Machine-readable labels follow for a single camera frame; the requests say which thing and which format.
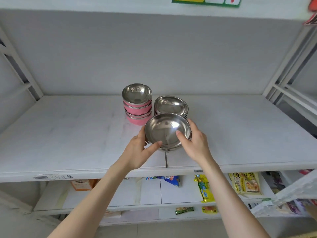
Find person's right hand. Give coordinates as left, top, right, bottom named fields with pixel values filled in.
left=175, top=118, right=214, bottom=164

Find person's left hand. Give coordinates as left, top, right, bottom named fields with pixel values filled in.
left=119, top=125, right=163, bottom=171

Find wide stainless steel bowl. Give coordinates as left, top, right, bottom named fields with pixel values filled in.
left=145, top=113, right=192, bottom=149
left=154, top=96, right=189, bottom=117
left=157, top=144, right=185, bottom=152
left=154, top=109, right=189, bottom=120

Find person's left forearm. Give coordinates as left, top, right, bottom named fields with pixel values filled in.
left=47, top=160, right=140, bottom=238

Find person's right forearm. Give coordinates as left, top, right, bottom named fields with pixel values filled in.
left=196, top=156, right=271, bottom=238

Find pink steel-lined bowl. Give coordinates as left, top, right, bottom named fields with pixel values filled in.
left=122, top=83, right=153, bottom=107
left=123, top=103, right=152, bottom=116
left=125, top=111, right=152, bottom=126

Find blue snack packet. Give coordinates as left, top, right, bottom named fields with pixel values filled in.
left=146, top=175, right=181, bottom=188

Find yellow and green food packet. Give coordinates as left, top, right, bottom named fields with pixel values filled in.
left=194, top=174, right=216, bottom=203

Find small green packet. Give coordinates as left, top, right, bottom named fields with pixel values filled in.
left=175, top=207, right=195, bottom=215

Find yellow dumpling soup packet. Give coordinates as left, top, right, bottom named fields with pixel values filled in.
left=228, top=172, right=263, bottom=197

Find orange snack packet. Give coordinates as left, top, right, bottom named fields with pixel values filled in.
left=70, top=179, right=99, bottom=191

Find handwritten white shelf label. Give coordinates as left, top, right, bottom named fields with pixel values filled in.
left=33, top=174, right=75, bottom=181

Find white metal shelf unit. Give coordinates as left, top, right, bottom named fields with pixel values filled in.
left=0, top=0, right=317, bottom=238

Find white plastic sheet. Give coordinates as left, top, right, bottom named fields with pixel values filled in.
left=250, top=170, right=317, bottom=218

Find purple snack packets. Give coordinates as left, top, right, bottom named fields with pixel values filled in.
left=277, top=199, right=317, bottom=214

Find red hanging sign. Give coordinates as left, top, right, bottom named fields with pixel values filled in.
left=303, top=0, right=317, bottom=26

